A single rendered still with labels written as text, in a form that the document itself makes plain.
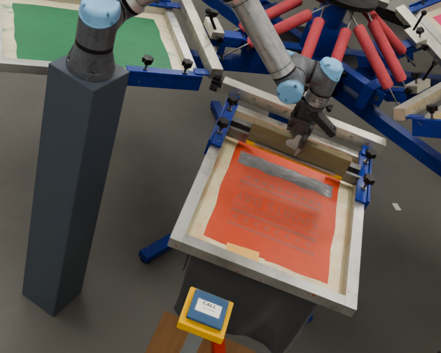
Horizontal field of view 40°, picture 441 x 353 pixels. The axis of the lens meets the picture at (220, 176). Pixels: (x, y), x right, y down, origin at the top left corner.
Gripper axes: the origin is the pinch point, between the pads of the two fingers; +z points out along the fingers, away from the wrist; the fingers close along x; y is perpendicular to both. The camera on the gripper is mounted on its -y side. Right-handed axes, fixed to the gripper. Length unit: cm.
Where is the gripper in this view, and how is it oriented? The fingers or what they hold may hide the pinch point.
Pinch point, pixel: (297, 150)
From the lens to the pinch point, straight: 209.2
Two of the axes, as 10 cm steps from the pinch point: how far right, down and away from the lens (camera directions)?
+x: -2.3, 6.0, -7.7
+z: -2.8, 7.1, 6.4
